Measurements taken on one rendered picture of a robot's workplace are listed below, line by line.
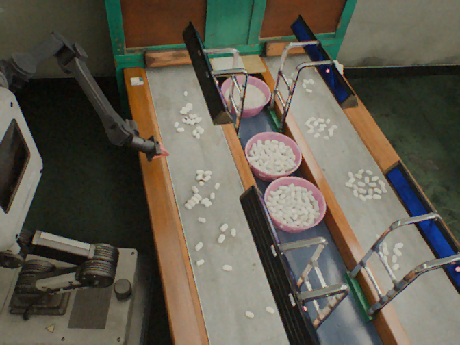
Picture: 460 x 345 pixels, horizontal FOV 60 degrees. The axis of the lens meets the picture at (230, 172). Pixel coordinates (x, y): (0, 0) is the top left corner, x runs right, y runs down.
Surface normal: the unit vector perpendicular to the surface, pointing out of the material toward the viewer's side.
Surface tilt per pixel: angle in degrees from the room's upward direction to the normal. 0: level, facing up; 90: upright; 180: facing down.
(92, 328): 2
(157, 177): 0
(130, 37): 90
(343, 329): 0
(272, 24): 90
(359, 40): 90
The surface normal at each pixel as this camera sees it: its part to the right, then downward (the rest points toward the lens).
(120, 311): 0.11, -0.62
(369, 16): 0.18, 0.78
